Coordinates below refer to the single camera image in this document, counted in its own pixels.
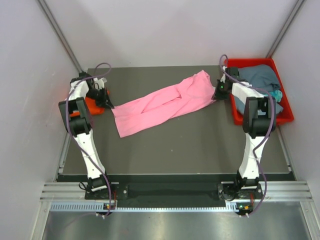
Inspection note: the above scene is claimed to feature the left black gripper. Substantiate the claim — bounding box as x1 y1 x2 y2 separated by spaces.
85 86 114 110

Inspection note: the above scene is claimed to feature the teal t-shirt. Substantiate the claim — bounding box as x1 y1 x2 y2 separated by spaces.
269 89 283 103

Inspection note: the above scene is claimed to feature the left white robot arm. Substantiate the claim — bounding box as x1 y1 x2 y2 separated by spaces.
58 72 114 200

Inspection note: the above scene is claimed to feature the grey slotted cable duct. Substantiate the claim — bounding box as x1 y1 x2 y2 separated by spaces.
50 202 239 213

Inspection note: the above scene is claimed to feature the red plastic bin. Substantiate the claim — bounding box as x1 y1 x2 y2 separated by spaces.
224 58 294 126

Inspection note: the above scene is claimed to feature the right corner aluminium post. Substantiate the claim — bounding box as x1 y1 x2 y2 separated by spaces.
265 0 307 59

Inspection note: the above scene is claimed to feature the grey-blue t-shirt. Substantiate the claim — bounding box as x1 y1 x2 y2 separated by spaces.
234 64 283 115

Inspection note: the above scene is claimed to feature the pink t-shirt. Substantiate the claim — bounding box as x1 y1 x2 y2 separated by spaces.
112 70 215 138

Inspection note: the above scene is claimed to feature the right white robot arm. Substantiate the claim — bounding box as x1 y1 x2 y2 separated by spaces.
212 66 276 201

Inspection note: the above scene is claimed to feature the corner aluminium post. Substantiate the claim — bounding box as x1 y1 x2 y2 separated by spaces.
36 0 83 73
265 0 307 59

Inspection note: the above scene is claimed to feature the left corner aluminium post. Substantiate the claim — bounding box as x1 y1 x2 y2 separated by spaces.
36 0 83 73

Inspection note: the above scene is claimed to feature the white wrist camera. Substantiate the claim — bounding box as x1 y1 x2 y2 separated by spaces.
93 77 107 90
220 65 227 83

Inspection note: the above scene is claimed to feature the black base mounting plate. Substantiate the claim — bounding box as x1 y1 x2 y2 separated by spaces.
84 174 263 208

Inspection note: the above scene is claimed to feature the aluminium frame rail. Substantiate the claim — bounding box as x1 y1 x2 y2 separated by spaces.
40 181 313 202

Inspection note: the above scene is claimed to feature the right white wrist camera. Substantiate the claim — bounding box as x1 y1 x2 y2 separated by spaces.
220 65 227 83

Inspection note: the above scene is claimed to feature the folded orange t-shirt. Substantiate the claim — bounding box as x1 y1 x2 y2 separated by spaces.
70 90 110 117

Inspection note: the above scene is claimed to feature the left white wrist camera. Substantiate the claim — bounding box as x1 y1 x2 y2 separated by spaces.
93 77 107 90

